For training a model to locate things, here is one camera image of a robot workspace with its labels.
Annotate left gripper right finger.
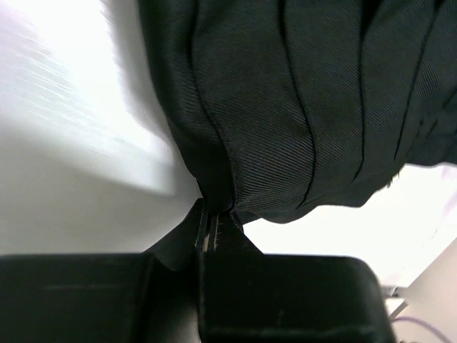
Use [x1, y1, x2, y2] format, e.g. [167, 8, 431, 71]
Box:
[198, 214, 396, 342]

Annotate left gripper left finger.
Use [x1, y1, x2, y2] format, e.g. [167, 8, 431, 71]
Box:
[1, 200, 206, 342]

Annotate black pleated skirt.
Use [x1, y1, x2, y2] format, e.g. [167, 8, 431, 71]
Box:
[139, 0, 456, 223]

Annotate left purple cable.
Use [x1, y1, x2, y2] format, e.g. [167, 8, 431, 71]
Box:
[392, 315, 454, 343]

